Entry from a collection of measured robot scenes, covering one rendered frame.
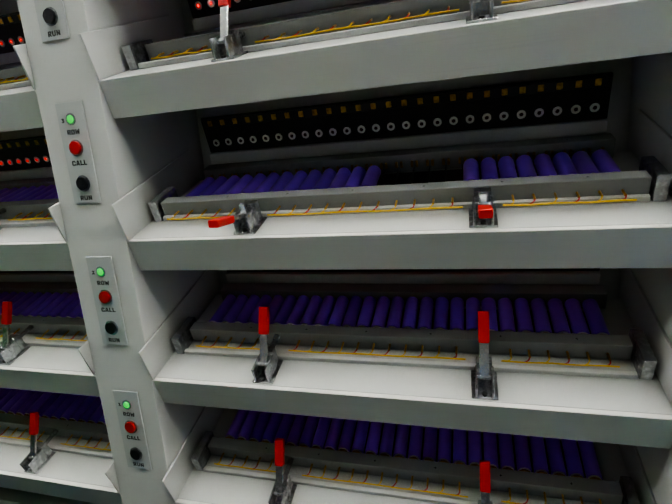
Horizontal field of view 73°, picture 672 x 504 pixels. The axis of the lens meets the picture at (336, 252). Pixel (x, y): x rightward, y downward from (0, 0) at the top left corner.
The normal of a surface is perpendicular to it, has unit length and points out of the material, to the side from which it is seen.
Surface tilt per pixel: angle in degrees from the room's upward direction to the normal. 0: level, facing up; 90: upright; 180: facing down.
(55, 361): 19
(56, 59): 90
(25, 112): 109
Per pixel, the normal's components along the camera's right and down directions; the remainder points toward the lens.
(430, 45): -0.23, 0.53
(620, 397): -0.16, -0.85
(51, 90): -0.27, 0.22
